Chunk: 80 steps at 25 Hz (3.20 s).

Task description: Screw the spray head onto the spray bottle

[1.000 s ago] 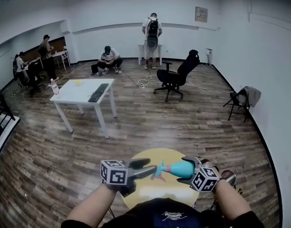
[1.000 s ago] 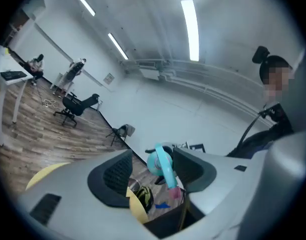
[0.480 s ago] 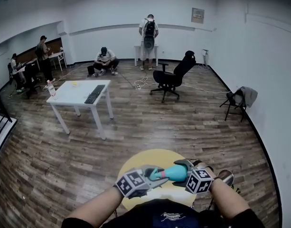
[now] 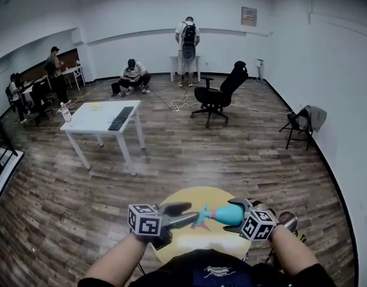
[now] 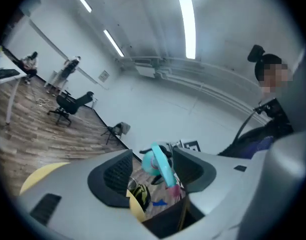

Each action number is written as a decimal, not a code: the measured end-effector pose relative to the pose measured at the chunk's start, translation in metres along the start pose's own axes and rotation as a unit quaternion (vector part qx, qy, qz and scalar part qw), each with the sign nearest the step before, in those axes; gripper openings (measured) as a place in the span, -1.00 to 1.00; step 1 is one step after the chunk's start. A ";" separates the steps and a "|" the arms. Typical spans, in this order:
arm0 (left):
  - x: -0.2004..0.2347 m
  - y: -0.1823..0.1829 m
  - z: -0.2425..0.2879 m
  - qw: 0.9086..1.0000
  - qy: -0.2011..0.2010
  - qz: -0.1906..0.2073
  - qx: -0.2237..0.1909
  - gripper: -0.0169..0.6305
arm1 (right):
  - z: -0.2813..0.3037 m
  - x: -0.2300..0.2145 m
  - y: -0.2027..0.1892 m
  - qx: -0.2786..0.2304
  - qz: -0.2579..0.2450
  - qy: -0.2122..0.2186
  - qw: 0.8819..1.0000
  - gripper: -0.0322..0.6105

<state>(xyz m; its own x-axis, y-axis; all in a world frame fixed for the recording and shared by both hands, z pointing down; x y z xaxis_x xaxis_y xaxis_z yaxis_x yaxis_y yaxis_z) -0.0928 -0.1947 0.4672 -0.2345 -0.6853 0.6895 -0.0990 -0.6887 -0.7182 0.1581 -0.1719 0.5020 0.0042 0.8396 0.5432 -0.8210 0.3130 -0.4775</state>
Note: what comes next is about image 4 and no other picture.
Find shiny metal cylinder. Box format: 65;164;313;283
277;210;298;233

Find black keyboard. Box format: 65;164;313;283
107;106;135;132

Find black office chair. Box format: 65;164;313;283
190;60;249;128

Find small white table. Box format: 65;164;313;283
169;55;201;83

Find white square table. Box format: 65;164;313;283
59;100;146;176

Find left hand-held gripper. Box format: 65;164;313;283
128;201;200;251

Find yellow round table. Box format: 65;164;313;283
151;186;251;264

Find black folding chair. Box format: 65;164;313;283
278;108;315;151

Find teal and pink toy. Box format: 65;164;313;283
211;204;245;227

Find grey wall panel box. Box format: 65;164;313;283
241;6;258;28

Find black swivel chair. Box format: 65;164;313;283
30;82;51;127

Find person's right forearm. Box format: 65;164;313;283
269;224;320;277

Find white folding table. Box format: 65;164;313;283
62;66;86;91

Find black backpack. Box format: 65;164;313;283
181;22;198;62

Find person's dark printed t-shirt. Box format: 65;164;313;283
78;248;336;287

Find clear plastic bottle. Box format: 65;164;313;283
60;102;72;124

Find light blue plastic object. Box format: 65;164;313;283
190;203;214;231

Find person's right hand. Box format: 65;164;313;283
251;200;276;216

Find grey jacket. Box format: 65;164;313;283
299;105;327;133

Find person's left forearm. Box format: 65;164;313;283
86;231;150;287

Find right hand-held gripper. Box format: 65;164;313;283
223;198;277;242

